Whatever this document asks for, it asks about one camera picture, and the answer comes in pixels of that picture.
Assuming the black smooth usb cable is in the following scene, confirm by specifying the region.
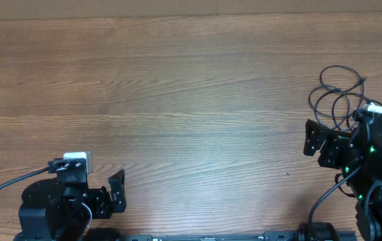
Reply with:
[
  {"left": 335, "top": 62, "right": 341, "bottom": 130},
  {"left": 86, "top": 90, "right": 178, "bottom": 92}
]
[{"left": 307, "top": 64, "right": 368, "bottom": 132}]

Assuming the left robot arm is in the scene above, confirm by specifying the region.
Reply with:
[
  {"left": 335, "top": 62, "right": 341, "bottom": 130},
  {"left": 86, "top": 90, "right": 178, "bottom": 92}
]
[{"left": 14, "top": 158, "right": 127, "bottom": 240}]

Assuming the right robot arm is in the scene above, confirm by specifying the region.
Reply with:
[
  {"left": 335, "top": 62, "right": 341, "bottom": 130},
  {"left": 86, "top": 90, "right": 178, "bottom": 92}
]
[{"left": 304, "top": 104, "right": 382, "bottom": 240}]

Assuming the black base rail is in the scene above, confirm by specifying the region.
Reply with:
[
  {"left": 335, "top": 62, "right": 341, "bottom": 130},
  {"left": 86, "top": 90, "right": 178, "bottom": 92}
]
[{"left": 83, "top": 222, "right": 358, "bottom": 241}]

